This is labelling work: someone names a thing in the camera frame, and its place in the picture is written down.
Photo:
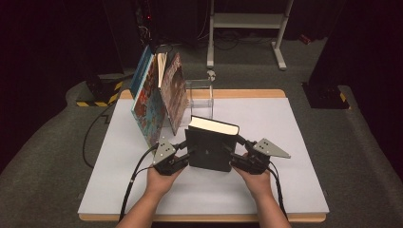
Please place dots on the black hardcover book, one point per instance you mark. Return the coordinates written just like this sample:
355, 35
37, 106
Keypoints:
210, 148

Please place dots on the person's left hand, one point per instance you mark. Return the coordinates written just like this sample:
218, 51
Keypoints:
161, 182

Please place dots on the black yellow striped stand base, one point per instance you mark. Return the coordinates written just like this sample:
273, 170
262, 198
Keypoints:
326, 96
101, 91

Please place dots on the dark blue picture book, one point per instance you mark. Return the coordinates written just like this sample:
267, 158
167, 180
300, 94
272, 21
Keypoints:
141, 72

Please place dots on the small red object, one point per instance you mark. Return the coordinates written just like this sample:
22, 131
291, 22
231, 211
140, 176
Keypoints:
305, 39

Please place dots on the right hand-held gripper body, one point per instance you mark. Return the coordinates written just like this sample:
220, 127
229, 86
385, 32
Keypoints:
263, 153

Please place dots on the clear acrylic book rack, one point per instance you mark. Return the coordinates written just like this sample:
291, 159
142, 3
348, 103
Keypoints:
201, 98

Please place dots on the white metal stand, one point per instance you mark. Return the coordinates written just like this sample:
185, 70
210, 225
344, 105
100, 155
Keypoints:
247, 20

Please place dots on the sky and grass picture book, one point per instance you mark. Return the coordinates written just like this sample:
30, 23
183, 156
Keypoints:
150, 107

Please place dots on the small white floor object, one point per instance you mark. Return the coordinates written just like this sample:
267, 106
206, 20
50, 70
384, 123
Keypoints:
211, 75

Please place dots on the purple paperback book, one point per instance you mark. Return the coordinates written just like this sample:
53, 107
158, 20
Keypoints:
177, 91

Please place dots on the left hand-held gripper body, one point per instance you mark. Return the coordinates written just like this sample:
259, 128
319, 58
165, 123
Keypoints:
164, 155

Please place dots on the person's right hand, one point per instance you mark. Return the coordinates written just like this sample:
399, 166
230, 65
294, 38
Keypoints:
256, 180

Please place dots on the white table mat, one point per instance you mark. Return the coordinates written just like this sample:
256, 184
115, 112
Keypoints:
285, 133

